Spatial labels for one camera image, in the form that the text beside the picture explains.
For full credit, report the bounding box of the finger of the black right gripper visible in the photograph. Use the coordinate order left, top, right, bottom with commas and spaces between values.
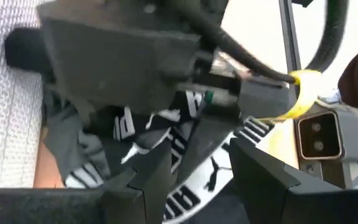
4, 27, 53, 75
176, 113, 242, 185

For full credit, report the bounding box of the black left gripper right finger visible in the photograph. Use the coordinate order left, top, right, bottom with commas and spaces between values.
228, 138, 358, 224

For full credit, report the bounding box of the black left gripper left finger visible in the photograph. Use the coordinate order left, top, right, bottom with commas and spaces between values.
101, 139, 172, 224

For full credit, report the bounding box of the white-banded Puma underwear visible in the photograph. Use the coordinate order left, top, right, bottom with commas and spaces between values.
162, 116, 276, 224

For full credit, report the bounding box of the black Puma waistband underwear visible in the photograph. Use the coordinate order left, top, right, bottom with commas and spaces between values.
42, 88, 211, 189

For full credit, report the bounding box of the white perforated plastic laundry basket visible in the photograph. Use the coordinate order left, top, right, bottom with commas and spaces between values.
0, 0, 45, 190

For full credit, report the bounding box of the yellow tape tag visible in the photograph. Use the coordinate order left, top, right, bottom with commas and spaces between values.
258, 68, 323, 123

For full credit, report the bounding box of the person's shoe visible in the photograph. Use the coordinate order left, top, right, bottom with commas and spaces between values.
316, 88, 358, 118

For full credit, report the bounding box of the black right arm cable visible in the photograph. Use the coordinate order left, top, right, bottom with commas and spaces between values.
166, 0, 350, 85

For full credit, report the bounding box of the black metal table frame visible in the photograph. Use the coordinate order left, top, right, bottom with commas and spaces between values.
278, 0, 303, 72

